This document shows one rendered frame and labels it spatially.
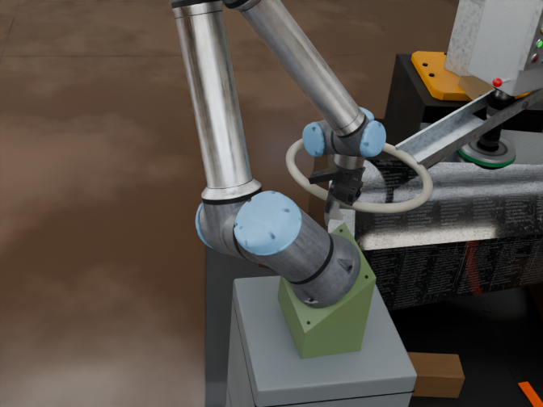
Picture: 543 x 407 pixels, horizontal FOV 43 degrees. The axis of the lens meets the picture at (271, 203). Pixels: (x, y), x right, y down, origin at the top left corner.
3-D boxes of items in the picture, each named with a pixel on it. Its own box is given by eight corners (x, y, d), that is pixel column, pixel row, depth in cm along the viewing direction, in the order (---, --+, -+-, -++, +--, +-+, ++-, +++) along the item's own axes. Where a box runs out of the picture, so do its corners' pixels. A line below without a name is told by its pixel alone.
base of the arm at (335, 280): (372, 273, 160) (348, 252, 154) (311, 323, 164) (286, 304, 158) (343, 225, 175) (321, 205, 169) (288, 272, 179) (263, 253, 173)
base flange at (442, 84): (409, 57, 360) (410, 48, 357) (498, 61, 365) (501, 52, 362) (433, 100, 320) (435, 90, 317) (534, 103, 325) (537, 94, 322)
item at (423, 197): (366, 131, 257) (368, 123, 255) (461, 198, 224) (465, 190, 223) (256, 149, 231) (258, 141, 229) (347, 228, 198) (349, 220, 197)
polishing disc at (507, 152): (520, 145, 267) (521, 143, 266) (507, 169, 251) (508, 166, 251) (467, 129, 275) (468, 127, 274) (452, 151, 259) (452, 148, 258)
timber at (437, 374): (382, 395, 267) (387, 374, 261) (378, 371, 277) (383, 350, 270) (458, 398, 269) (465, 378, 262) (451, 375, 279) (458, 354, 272)
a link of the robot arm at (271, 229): (311, 288, 156) (262, 250, 145) (263, 274, 169) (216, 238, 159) (341, 230, 160) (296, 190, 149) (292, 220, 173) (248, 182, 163)
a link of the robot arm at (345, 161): (330, 149, 196) (343, 137, 203) (327, 165, 199) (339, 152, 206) (359, 160, 193) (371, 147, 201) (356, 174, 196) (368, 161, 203)
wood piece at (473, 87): (457, 85, 326) (460, 75, 323) (476, 85, 328) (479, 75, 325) (476, 104, 310) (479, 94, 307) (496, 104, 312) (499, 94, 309)
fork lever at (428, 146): (525, 73, 268) (526, 61, 265) (566, 93, 255) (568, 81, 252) (389, 152, 246) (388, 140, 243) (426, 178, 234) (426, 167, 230)
